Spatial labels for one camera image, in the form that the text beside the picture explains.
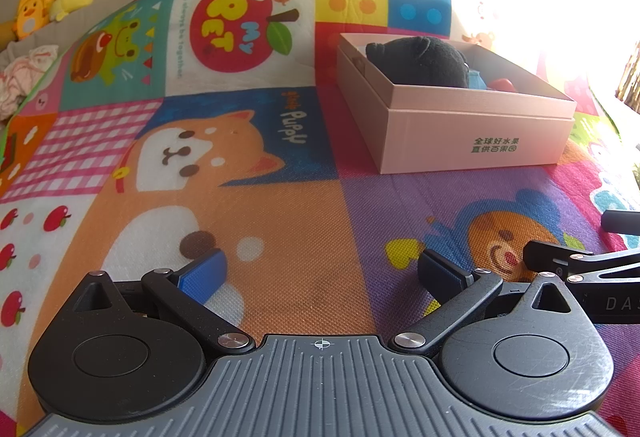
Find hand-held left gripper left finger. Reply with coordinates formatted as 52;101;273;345
65;248;257;357

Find pink white clothes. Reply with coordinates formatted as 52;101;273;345
0;44;60;120

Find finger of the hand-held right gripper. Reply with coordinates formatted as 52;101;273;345
524;240;640;282
601;210;640;234

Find black plush toy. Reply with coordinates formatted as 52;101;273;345
365;36;473;89

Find brown striped cloth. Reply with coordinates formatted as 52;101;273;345
620;37;640;113

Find pink cardboard box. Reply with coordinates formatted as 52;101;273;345
336;33;577;175

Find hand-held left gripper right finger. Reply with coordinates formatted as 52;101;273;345
391;248;578;358

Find colourful cartoon play mat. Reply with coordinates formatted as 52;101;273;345
0;0;640;437

